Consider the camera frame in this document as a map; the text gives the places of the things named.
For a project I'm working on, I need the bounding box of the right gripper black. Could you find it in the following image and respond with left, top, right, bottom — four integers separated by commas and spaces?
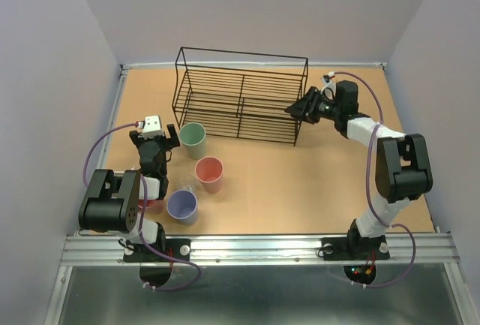
283, 87, 341, 125

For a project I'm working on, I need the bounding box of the green plastic cup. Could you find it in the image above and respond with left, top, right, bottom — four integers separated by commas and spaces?
179, 122, 206, 160

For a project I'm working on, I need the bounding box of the pink plastic cup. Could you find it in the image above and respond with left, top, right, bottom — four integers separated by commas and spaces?
195, 156, 224, 194

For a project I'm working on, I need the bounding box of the black wire dish rack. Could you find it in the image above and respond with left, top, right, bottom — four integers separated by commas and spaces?
172, 47, 309, 145

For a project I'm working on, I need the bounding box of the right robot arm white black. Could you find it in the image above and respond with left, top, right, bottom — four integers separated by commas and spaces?
285, 75, 433, 258

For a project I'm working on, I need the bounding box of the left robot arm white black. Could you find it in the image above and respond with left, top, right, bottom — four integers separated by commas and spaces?
78, 120, 180, 260

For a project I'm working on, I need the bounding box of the clear glass cup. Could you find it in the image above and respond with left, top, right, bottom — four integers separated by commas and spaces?
175, 174, 197, 194

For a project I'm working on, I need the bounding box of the red plastic cup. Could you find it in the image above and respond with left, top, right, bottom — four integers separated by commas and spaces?
145, 200, 166, 215

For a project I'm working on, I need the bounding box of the purple plastic cup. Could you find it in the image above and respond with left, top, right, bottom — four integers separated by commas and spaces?
166, 190, 199, 226

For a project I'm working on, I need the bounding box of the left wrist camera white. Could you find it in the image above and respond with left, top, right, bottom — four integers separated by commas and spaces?
136, 115, 165, 140

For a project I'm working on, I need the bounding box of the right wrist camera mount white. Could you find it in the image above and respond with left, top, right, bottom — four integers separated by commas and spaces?
322, 71, 336, 100

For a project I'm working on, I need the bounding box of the aluminium back rail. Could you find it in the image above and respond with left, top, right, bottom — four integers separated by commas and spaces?
121, 61, 386, 70

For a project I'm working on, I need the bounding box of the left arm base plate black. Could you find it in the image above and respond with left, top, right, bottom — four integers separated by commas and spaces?
118, 238, 191, 263

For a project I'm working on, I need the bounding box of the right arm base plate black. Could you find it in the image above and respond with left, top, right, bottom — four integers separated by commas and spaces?
321, 236, 390, 261

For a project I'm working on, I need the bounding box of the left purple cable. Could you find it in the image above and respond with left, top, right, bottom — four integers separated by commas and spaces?
81, 122, 202, 292

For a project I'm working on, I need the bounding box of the aluminium front rail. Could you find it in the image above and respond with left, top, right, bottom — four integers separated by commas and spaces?
60, 233, 460, 267

